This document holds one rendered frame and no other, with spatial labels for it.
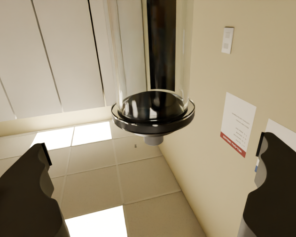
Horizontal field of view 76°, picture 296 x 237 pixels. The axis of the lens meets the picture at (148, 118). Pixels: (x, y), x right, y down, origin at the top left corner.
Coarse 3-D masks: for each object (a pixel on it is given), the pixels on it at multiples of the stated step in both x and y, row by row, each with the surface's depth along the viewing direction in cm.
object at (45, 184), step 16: (32, 160) 10; (48, 160) 11; (16, 176) 9; (32, 176) 9; (48, 176) 9; (0, 192) 8; (16, 192) 8; (32, 192) 8; (48, 192) 9; (0, 208) 7; (16, 208) 7; (32, 208) 7; (48, 208) 7; (0, 224) 7; (16, 224) 7; (32, 224) 7; (48, 224) 6; (64, 224) 7
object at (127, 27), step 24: (120, 0) 16; (144, 0) 16; (168, 0) 16; (192, 0) 18; (120, 24) 17; (144, 24) 16; (168, 24) 17; (192, 24) 19; (120, 48) 18; (144, 48) 17; (168, 48) 18; (120, 72) 20; (144, 72) 18; (168, 72) 19; (120, 96) 21; (144, 96) 20; (168, 96) 20; (120, 120) 22; (144, 120) 21; (168, 120) 20; (192, 120) 23
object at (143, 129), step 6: (192, 114) 22; (114, 120) 23; (186, 120) 21; (120, 126) 22; (126, 126) 21; (132, 126) 21; (138, 126) 20; (144, 126) 20; (150, 126) 20; (156, 126) 20; (162, 126) 20; (168, 126) 20; (174, 126) 21; (180, 126) 21; (138, 132) 21; (144, 132) 21; (150, 132) 20; (156, 132) 20
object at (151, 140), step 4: (172, 132) 23; (144, 136) 23; (148, 136) 23; (152, 136) 23; (156, 136) 23; (160, 136) 26; (144, 140) 27; (148, 140) 26; (152, 140) 26; (156, 140) 26; (160, 140) 26; (148, 144) 26; (152, 144) 26; (156, 144) 26
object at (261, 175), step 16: (272, 144) 10; (272, 160) 9; (288, 160) 9; (256, 176) 9; (272, 176) 8; (288, 176) 8; (256, 192) 7; (272, 192) 7; (288, 192) 7; (256, 208) 7; (272, 208) 6; (288, 208) 6; (240, 224) 7; (256, 224) 6; (272, 224) 6; (288, 224) 6
